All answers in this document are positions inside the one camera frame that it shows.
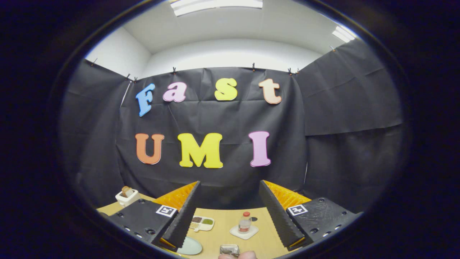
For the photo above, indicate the pile of brown beans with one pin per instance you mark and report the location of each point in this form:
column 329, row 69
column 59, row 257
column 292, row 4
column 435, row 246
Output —
column 197, row 219

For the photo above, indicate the row of small black clips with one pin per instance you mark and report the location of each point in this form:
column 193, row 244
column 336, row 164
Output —
column 174, row 70

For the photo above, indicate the toast bread slice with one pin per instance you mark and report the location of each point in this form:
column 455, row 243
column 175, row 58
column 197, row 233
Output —
column 126, row 191

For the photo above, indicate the white divided tray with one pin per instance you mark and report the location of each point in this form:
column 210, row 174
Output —
column 207, row 227

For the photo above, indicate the pile of green beans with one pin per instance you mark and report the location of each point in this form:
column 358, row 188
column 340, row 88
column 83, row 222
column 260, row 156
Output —
column 207, row 221

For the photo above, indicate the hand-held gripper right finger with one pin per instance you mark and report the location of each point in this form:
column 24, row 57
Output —
column 278, row 219

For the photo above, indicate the clear plastic water bottle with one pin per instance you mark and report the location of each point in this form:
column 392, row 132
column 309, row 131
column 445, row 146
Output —
column 244, row 225

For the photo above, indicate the white square coaster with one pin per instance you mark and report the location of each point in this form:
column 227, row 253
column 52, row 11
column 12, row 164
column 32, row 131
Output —
column 252, row 233

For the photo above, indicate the white toaster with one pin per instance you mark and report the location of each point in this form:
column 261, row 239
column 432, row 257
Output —
column 125, row 200

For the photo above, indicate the ceiling light panel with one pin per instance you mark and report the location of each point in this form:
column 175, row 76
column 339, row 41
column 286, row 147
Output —
column 343, row 33

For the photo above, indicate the light green plate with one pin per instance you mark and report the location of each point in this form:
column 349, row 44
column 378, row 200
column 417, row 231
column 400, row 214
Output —
column 192, row 246

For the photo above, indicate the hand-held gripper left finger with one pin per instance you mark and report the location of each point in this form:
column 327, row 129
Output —
column 183, row 219

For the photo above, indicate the pile of pale soybeans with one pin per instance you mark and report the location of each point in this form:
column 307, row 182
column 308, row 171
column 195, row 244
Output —
column 194, row 225

